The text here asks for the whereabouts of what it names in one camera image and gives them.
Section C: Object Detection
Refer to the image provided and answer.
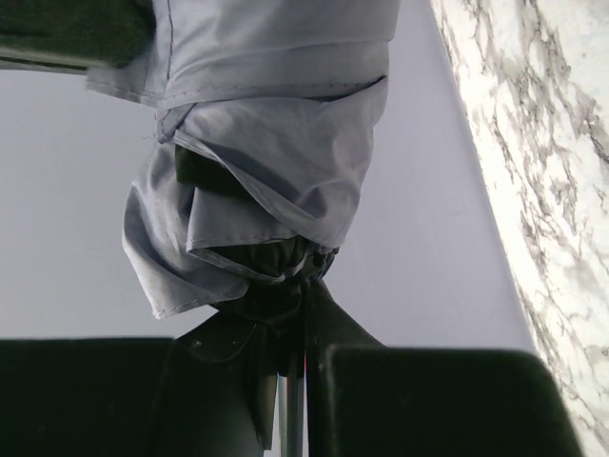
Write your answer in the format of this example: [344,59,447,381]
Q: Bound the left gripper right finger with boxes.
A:
[304,284,582,457]

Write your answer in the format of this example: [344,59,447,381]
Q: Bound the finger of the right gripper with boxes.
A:
[1,0,155,74]

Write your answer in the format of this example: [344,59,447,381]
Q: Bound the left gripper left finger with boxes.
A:
[1,314,276,457]

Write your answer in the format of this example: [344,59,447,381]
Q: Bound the lavender folding umbrella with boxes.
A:
[85,1,401,456]

